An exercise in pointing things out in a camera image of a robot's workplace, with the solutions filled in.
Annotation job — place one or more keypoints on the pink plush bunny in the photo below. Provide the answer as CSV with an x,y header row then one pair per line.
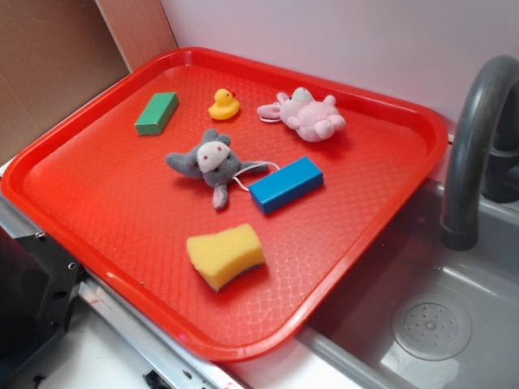
x,y
313,121

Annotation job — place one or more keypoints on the red plastic tray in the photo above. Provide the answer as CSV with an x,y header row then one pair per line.
x,y
105,193

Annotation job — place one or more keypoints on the blue wooden block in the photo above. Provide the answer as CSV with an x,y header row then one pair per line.
x,y
286,185

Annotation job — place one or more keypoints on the grey plush animal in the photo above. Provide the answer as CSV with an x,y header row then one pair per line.
x,y
214,162

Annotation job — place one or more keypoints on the yellow sponge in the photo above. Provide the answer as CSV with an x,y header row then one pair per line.
x,y
221,257

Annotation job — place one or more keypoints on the yellow rubber duck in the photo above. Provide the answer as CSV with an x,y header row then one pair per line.
x,y
225,105

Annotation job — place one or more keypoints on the green wooden block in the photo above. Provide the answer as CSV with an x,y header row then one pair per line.
x,y
157,113

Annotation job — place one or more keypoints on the grey plastic sink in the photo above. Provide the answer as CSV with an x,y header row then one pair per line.
x,y
413,314

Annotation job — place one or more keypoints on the grey toy faucet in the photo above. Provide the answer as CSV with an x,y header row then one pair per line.
x,y
484,158

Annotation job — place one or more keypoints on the brown cardboard panel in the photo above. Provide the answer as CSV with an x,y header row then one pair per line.
x,y
57,55

